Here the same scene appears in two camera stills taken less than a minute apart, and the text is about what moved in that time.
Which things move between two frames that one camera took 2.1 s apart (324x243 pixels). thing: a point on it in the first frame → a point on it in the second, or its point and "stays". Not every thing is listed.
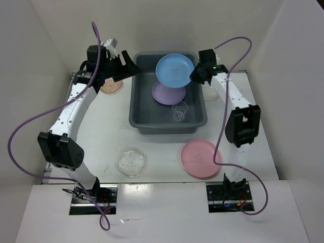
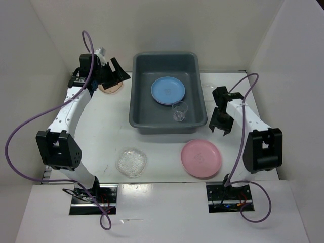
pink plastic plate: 197,158 stays
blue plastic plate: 173,70 → 167,90
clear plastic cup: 179,109 stays
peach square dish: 110,86 stays
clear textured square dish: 131,163 stays
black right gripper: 193,76 → 214,122
